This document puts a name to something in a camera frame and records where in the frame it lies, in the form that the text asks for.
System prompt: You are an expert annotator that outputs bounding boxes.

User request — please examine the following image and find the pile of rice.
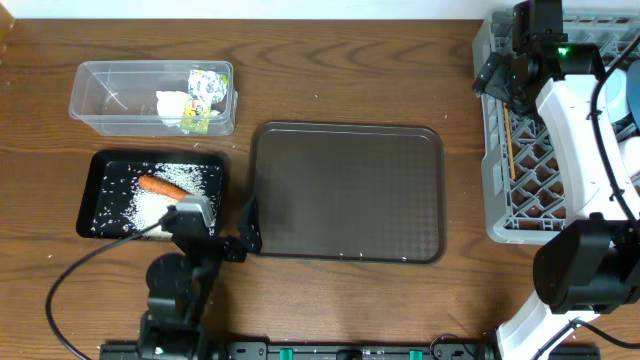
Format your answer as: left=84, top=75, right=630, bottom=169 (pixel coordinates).
left=92, top=162, right=224, bottom=240

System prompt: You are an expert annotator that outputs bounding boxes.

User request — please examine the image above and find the black rectangular tray bin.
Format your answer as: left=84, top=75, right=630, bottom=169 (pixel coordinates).
left=76, top=150, right=225, bottom=239

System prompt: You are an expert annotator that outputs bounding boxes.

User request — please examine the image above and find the grey dishwasher rack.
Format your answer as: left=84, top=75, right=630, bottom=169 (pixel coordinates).
left=481, top=9, right=639, bottom=245

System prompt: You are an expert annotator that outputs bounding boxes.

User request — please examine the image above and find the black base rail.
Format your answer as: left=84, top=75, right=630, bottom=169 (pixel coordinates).
left=98, top=342, right=602, bottom=360

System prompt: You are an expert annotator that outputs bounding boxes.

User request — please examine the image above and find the orange carrot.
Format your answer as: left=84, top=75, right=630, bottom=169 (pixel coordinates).
left=138, top=176, right=188, bottom=201

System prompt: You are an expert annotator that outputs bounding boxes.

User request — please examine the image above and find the dark blue plate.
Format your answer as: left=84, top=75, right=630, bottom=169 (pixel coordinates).
left=626, top=60, right=640, bottom=128

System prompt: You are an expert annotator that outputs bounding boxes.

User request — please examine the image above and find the light blue bowl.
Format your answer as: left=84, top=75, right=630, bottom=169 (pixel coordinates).
left=605, top=69, right=631, bottom=124

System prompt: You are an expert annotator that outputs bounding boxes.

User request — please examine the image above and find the wooden chopstick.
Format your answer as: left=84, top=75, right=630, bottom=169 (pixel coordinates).
left=503, top=103, right=516, bottom=181

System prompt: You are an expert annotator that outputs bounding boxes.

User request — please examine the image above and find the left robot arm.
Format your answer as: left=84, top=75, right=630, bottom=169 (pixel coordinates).
left=135, top=195, right=262, bottom=359

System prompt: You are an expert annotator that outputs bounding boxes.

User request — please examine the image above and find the clear plastic bin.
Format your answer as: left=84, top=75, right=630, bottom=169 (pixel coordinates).
left=69, top=60, right=238, bottom=136

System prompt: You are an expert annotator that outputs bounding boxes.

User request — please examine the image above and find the white tissue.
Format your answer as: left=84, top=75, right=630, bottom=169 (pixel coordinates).
left=156, top=91, right=188, bottom=127

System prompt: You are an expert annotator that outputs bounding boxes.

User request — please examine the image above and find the yellow silver snack wrapper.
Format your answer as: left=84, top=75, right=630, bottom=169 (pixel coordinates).
left=180, top=69, right=229, bottom=134

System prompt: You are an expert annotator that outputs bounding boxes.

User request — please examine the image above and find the dark brown serving tray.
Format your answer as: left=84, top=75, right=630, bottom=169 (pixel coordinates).
left=250, top=122, right=447, bottom=265

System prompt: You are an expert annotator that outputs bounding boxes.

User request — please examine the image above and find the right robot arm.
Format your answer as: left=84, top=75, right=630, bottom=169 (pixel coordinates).
left=472, top=42, right=639, bottom=359

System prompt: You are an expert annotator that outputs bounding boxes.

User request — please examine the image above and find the white plastic cup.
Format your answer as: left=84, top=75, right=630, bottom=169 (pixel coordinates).
left=619, top=136, right=640, bottom=179

